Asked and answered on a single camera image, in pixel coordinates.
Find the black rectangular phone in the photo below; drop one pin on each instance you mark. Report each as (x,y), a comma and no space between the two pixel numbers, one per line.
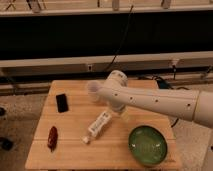
(62,104)

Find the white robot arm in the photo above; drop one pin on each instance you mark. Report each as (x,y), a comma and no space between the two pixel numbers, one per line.
(189,105)

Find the clear plastic cup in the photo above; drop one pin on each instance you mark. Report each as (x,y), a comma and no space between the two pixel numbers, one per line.
(92,88)

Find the white plastic bottle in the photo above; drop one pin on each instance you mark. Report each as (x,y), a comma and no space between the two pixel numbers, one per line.
(96,126)

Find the green ceramic bowl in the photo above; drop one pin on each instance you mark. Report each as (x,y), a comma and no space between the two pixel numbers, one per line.
(147,145)

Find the wooden table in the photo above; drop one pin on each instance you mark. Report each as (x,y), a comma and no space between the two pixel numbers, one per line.
(108,151)

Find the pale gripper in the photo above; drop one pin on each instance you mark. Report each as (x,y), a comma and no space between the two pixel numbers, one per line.
(124,116)

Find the white wall socket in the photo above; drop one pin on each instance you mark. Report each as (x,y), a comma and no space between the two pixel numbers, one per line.
(90,68)

